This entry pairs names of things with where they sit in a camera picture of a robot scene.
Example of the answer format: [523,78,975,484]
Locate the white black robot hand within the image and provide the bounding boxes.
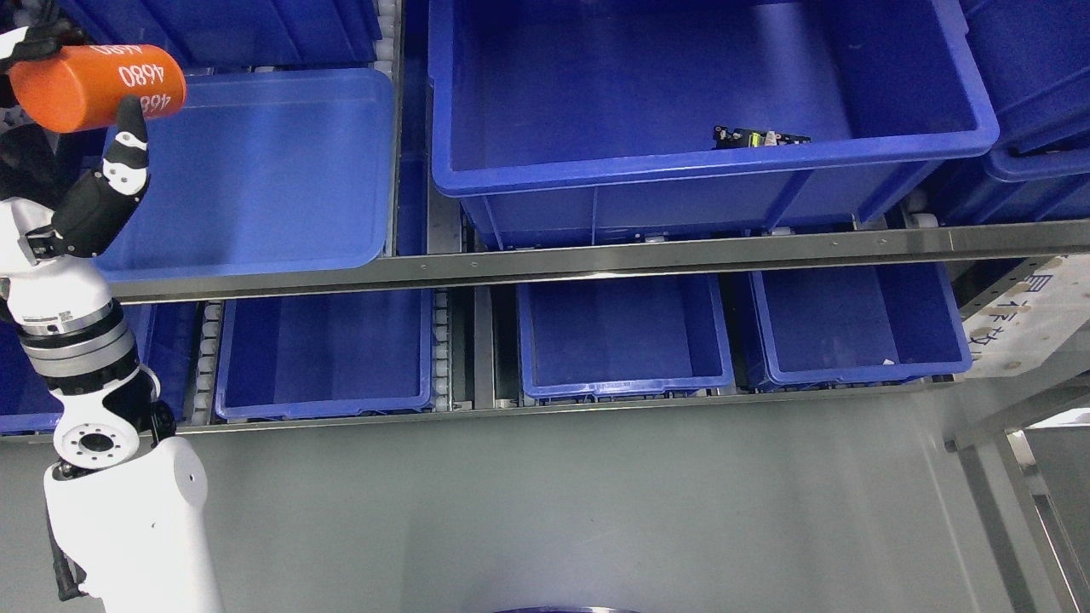
[0,24,152,335]

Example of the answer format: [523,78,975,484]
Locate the orange cylindrical capacitor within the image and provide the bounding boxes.
[9,45,187,135]

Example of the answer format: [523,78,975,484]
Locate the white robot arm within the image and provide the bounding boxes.
[10,299,223,612]

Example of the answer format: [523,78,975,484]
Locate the white labelled shelf side panel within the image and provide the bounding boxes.
[955,255,1089,378]

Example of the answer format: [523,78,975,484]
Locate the blue bin lower far left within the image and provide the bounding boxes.
[1,302,202,435]

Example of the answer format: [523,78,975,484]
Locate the shallow blue tray bin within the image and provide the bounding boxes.
[96,67,396,283]

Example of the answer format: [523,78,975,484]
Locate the blue bin top left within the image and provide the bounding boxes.
[58,1,384,69]

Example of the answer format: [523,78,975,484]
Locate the blue bin lower left-centre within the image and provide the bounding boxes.
[214,290,433,421]

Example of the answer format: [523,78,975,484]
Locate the large blue storage bin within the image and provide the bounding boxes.
[427,1,1000,249]

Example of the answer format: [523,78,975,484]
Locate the blue bin lower middle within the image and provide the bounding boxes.
[514,274,735,401]

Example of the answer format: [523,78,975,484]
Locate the small black circuit board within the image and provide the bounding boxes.
[713,125,812,151]

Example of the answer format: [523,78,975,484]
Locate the blue bin lower right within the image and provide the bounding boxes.
[729,261,971,392]

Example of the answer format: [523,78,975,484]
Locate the blue bins far right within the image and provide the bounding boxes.
[924,1,1089,226]

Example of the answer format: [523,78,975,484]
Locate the metal shelf rail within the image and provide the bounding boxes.
[112,220,1089,304]

